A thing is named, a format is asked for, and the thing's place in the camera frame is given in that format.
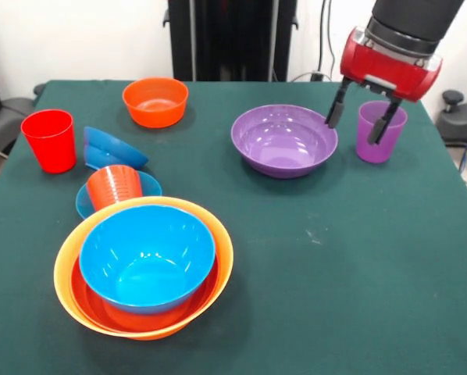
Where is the large light blue bowl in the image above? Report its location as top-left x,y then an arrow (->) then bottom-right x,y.
78,205 -> 217,316

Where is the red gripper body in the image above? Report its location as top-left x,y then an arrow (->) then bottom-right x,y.
339,26 -> 444,103

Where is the purple cup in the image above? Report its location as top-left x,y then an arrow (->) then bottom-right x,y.
355,100 -> 408,164

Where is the black office chair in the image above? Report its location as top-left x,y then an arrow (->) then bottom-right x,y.
0,48 -> 37,157

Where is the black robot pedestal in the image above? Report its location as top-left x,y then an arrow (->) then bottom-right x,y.
162,0 -> 297,83

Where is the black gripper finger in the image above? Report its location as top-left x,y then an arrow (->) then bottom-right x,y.
367,97 -> 402,145
325,77 -> 352,129

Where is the small light blue bowl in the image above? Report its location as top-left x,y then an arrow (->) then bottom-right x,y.
75,170 -> 163,220

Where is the small dark blue bowl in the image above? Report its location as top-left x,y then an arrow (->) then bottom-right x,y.
82,126 -> 149,171

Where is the dark green table cloth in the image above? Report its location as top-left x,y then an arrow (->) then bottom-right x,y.
0,80 -> 467,375

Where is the wide orange bowl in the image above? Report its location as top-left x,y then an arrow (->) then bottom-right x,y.
69,253 -> 221,334

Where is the red cup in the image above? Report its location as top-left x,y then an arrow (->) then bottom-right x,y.
20,109 -> 77,174

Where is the small orange bowl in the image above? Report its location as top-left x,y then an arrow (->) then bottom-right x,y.
122,77 -> 190,129

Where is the large yellow bowl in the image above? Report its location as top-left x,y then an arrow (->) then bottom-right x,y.
53,196 -> 234,341

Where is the black wall cable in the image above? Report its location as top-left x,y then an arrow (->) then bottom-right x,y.
317,0 -> 326,75
326,0 -> 337,82

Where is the purple bowl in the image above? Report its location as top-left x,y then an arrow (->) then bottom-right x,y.
230,104 -> 339,180

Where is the orange cup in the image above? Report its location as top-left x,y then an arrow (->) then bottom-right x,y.
86,165 -> 144,212

